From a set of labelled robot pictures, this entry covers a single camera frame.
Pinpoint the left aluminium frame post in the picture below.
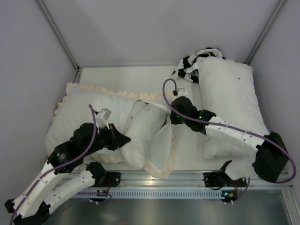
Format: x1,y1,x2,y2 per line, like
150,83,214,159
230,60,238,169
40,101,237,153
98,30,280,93
34,0,80,72

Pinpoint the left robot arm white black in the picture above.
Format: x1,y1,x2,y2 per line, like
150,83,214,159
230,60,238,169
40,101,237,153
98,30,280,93
5,123,131,225

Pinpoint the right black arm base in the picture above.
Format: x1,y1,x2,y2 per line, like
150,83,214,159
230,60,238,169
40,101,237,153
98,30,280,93
203,160,247,190

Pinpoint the aluminium mounting rail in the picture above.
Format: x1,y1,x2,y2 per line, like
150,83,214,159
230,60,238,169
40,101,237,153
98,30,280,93
57,171,293,189

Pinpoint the right aluminium frame post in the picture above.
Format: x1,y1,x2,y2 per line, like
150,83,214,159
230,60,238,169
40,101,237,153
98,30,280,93
245,0,289,65

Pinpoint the bare white pillow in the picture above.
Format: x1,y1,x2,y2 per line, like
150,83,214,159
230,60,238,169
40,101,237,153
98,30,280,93
195,57,270,160

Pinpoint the aluminium frame post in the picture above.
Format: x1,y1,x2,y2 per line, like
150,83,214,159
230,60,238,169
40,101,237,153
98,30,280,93
245,0,289,65
34,0,80,72

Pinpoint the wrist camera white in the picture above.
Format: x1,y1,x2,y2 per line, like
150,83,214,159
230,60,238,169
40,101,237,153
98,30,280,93
96,108,111,128
172,88,188,98

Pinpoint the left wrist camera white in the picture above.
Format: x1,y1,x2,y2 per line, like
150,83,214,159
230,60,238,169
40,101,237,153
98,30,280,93
96,108,111,128

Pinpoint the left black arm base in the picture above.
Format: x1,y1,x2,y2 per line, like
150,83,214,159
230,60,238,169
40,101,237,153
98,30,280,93
93,172,121,188

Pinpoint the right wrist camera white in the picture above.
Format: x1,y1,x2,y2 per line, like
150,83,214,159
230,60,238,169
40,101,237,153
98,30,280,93
172,88,188,98

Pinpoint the purple cable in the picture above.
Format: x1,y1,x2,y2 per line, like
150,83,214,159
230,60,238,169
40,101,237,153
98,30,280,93
163,79,297,183
9,104,113,225

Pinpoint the black white striped cloth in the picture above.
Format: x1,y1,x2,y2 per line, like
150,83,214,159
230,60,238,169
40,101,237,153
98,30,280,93
172,47,226,83

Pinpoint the grey cream ruffled pillowcase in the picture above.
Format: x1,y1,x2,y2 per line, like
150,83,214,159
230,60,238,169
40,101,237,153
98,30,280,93
45,83,175,179

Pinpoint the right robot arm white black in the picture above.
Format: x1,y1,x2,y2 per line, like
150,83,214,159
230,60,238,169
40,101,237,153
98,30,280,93
169,96,289,183

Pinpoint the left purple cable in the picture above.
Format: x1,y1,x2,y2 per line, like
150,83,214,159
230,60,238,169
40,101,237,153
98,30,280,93
9,104,113,225

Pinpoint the slotted grey cable duct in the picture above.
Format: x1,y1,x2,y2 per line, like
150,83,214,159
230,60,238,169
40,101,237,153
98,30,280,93
73,188,236,199

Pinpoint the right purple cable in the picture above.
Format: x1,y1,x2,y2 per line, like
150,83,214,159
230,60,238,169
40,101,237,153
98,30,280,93
163,79,297,183

